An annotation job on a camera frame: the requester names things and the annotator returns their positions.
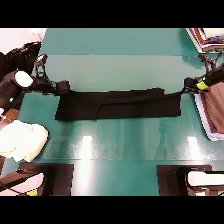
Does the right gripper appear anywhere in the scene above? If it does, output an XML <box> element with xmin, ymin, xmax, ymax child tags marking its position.
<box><xmin>183</xmin><ymin>76</ymin><xmax>202</xmax><ymax>94</ymax></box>

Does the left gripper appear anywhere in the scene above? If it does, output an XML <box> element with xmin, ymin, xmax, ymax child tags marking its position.
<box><xmin>49</xmin><ymin>79</ymin><xmax>71</xmax><ymax>97</ymax></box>

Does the black garment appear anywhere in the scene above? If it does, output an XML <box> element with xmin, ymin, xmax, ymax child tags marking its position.
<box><xmin>54</xmin><ymin>87</ymin><xmax>185</xmax><ymax>122</ymax></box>

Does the brown garment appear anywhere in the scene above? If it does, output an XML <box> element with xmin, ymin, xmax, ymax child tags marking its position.
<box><xmin>195</xmin><ymin>82</ymin><xmax>224</xmax><ymax>135</ymax></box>

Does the heap of clothes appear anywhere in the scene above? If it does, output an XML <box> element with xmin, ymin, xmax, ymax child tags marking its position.
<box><xmin>185</xmin><ymin>27</ymin><xmax>224</xmax><ymax>54</ymax></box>

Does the white garment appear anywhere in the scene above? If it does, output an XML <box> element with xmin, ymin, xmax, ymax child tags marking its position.
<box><xmin>0</xmin><ymin>119</ymin><xmax>50</xmax><ymax>163</ymax></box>

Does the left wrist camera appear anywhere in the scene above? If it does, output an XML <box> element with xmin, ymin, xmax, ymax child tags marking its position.
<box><xmin>34</xmin><ymin>54</ymin><xmax>50</xmax><ymax>80</ymax></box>

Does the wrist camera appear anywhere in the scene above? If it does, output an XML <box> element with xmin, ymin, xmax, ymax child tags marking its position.
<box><xmin>199</xmin><ymin>54</ymin><xmax>218</xmax><ymax>73</ymax></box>
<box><xmin>34</xmin><ymin>54</ymin><xmax>50</xmax><ymax>80</ymax></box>

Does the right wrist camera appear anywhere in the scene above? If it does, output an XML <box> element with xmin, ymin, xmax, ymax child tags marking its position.
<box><xmin>199</xmin><ymin>54</ymin><xmax>218</xmax><ymax>73</ymax></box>

